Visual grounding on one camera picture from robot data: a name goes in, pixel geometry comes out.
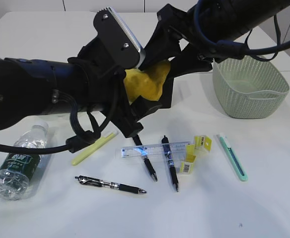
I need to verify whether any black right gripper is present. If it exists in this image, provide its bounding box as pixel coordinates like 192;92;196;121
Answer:
139;3;217;78

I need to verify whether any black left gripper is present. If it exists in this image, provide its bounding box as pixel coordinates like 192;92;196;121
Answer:
68;37;162;138

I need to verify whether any yellow pear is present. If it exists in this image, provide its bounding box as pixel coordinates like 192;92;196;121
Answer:
124;60;171;104

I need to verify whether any clear water bottle green label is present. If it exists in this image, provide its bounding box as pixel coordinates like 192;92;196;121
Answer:
0;120;49;200

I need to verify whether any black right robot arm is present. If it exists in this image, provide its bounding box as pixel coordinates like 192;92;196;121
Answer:
139;0;290;77

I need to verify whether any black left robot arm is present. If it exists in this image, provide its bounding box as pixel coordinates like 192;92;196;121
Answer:
0;37;162;142

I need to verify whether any black gel pen middle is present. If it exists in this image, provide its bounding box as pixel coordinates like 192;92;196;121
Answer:
132;135;158;181

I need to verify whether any black gel pen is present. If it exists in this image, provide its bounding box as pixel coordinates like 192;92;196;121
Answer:
161;135;179;192
74;176;147;194
132;135;158;181

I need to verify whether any yellow utility knife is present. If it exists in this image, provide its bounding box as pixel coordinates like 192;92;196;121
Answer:
71;131;118;166

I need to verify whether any black gel pen right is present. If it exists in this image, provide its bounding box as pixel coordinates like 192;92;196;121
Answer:
161;135;179;192

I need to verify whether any clear plastic ruler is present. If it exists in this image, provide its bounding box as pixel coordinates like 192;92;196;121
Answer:
121;141;191;158

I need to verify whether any black square pen holder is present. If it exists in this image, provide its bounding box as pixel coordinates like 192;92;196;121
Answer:
159;77;174;109

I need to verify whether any black gel pen left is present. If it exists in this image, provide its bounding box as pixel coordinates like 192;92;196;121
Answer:
74;176;147;194

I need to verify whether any green woven plastic basket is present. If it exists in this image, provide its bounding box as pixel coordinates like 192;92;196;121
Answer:
213;56;290;119

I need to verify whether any green utility knife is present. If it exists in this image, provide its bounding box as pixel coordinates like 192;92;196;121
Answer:
217;133;248;181

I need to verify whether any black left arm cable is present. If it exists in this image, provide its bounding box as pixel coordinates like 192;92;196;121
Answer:
0;84;118;156

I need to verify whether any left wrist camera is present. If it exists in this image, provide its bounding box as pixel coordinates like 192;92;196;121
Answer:
93;7;145;69

